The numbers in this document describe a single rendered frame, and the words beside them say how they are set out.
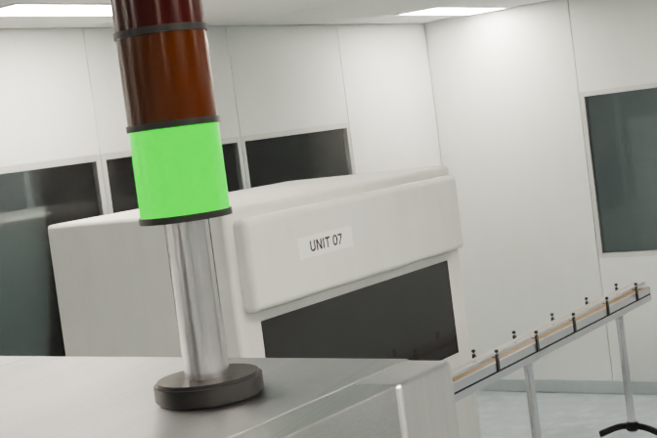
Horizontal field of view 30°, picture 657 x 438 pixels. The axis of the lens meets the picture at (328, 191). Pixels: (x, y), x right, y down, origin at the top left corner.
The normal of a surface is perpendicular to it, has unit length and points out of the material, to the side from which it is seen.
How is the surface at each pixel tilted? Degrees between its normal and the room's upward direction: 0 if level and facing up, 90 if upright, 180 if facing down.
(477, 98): 90
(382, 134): 90
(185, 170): 90
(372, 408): 90
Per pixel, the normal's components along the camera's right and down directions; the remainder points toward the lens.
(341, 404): -0.13, -0.99
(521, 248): -0.57, 0.12
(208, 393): 0.04, 0.05
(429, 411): 0.81, -0.07
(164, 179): -0.22, 0.08
